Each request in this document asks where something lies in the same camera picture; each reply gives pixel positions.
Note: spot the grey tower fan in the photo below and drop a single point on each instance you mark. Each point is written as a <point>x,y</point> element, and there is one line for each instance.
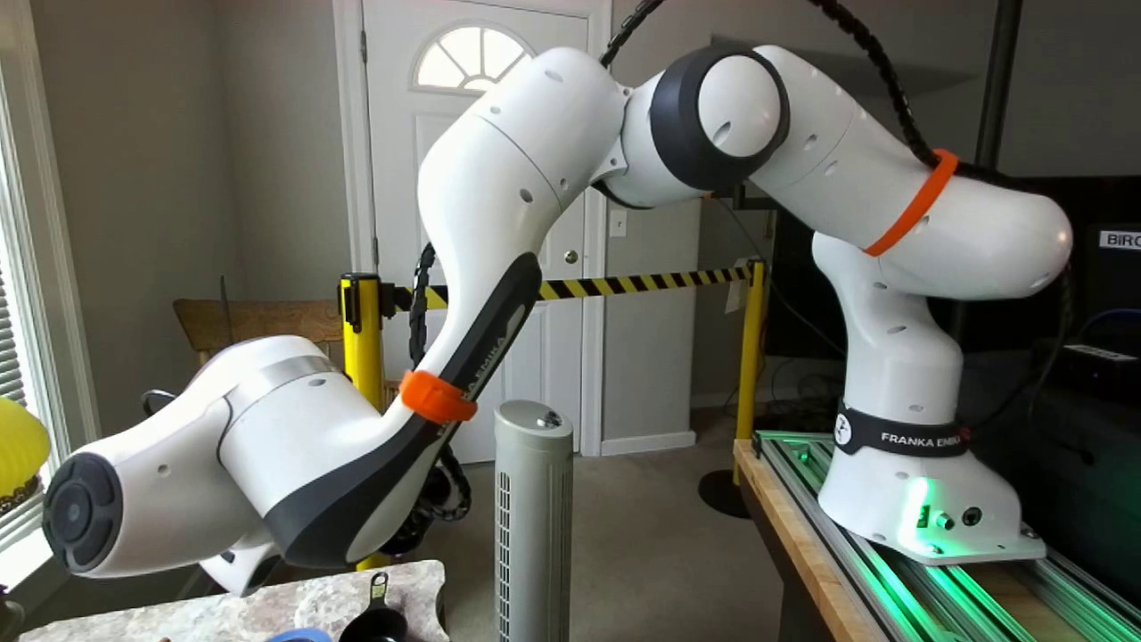
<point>531,523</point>

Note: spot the white window blinds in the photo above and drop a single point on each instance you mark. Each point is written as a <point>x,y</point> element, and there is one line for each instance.
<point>9,357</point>

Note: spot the dark vertical pole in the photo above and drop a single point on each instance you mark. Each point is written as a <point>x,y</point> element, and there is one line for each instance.
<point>997,83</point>

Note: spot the wooden bench with aluminium rails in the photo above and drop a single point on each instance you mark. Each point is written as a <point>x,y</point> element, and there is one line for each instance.
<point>831,571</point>

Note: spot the yellow stanchion post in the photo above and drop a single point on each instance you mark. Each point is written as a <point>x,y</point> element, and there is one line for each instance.
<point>361,322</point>
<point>750,357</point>

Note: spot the white door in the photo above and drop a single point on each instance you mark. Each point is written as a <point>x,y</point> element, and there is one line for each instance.
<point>393,179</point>

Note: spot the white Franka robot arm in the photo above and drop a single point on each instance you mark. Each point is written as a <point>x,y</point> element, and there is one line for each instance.
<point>298,439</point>

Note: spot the marble top side table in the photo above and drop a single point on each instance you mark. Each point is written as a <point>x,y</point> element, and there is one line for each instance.
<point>142,619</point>

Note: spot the wooden chair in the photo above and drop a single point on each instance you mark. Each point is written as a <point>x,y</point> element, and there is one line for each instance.
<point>260,322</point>

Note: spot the yellow black barrier belt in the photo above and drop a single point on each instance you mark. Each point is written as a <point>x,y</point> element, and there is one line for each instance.
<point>643,281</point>

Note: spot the yellow shade table lamp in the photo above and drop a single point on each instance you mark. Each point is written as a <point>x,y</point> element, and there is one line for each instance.
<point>19,451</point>

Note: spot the white window sill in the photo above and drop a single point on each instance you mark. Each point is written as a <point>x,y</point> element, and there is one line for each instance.
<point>24,546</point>

